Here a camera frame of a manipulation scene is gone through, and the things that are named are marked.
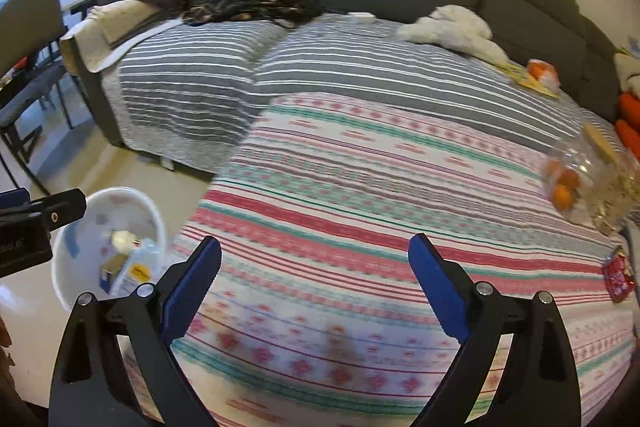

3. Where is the clear jar of seeds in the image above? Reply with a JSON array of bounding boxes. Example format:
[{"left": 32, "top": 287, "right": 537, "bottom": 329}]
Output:
[{"left": 585, "top": 147, "right": 640, "bottom": 235}]

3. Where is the grey chair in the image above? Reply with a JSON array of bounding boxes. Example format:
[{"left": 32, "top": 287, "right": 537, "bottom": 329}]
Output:
[{"left": 0, "top": 0, "right": 83, "bottom": 198}]

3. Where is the glass jar with cork lid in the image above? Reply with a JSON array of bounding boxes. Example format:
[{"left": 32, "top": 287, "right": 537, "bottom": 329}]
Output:
[{"left": 542, "top": 122, "right": 621, "bottom": 225}]

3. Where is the orange and white packet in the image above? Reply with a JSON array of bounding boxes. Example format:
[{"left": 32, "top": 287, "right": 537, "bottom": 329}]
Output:
[{"left": 527, "top": 58, "right": 560, "bottom": 92}]

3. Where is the cream pillow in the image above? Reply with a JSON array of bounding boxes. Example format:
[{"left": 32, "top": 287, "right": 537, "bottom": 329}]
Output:
[{"left": 60, "top": 0, "right": 186, "bottom": 72}]

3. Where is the white tube with barcode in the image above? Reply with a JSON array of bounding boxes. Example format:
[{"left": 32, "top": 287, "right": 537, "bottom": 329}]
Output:
[{"left": 111, "top": 231, "right": 143, "bottom": 253}]

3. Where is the red snack packet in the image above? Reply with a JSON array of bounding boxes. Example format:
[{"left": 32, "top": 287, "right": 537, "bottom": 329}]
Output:
[{"left": 602, "top": 246, "right": 636, "bottom": 304}]

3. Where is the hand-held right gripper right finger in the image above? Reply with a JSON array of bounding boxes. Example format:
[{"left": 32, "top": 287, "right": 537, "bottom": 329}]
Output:
[{"left": 407, "top": 233, "right": 583, "bottom": 427}]

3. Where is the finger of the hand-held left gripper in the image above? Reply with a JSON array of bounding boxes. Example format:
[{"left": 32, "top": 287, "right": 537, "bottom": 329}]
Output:
[
  {"left": 0, "top": 188, "right": 87, "bottom": 234},
  {"left": 0, "top": 188, "right": 29, "bottom": 210}
]

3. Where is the cream plush cushion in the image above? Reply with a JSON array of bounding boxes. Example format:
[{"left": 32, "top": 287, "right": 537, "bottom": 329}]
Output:
[{"left": 614, "top": 49, "right": 640, "bottom": 95}]

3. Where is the dark plaid cloth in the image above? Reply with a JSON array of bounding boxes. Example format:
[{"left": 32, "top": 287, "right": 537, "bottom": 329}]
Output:
[{"left": 182, "top": 0, "right": 321, "bottom": 28}]

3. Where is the grey striped quilt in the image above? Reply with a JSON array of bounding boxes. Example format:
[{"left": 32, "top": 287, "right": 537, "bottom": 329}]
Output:
[{"left": 97, "top": 14, "right": 631, "bottom": 172}]

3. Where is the yellow book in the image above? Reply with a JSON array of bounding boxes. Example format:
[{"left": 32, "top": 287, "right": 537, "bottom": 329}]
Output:
[{"left": 495, "top": 61, "right": 561, "bottom": 99}]

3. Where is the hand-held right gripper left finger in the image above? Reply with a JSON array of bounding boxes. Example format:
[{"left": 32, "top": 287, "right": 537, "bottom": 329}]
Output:
[{"left": 48, "top": 235, "right": 223, "bottom": 427}]

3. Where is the white plastic bin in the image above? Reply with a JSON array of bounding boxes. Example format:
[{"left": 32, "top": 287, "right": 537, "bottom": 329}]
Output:
[{"left": 50, "top": 187, "right": 167, "bottom": 310}]

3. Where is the patterned white blanket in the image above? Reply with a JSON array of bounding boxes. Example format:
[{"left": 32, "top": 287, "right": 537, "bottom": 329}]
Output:
[{"left": 122, "top": 92, "right": 640, "bottom": 427}]

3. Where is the white plush toy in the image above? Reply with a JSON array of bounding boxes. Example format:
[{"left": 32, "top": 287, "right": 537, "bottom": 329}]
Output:
[{"left": 397, "top": 5, "right": 511, "bottom": 68}]

